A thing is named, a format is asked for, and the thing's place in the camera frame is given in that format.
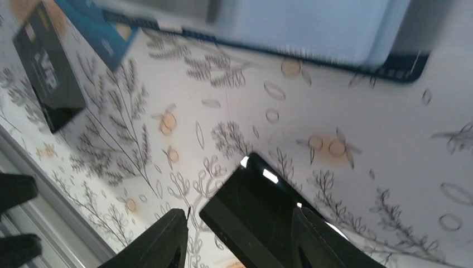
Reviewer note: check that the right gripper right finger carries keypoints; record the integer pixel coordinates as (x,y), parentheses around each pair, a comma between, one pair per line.
(316,244)

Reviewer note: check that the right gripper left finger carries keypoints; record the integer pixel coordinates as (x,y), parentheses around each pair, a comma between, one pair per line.
(162,245)

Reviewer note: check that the plain black card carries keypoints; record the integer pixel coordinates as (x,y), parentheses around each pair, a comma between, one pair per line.
(252,214)

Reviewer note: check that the blue card holder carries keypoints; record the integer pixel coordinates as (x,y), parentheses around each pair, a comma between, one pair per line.
(357,36)

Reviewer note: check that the black card with chip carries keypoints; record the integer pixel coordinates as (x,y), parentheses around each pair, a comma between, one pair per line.
(48,69)

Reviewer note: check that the blue credit card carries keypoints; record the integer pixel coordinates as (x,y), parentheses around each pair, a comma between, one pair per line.
(109,40)

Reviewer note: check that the floral table mat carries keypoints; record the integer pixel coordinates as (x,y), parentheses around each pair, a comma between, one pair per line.
(389,164)

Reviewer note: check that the aluminium rail frame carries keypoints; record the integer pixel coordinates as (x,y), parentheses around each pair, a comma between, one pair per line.
(68,240)

